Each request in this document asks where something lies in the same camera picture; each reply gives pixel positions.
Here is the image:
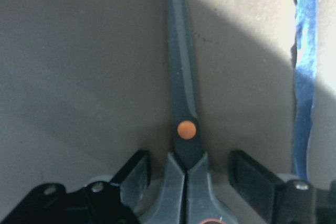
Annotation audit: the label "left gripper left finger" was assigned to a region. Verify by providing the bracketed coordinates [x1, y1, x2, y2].
[110, 150, 151, 210]

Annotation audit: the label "orange handled scissors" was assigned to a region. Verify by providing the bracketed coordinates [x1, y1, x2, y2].
[140, 0, 238, 223]

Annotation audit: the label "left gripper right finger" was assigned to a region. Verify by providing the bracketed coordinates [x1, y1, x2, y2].
[228, 150, 284, 223]

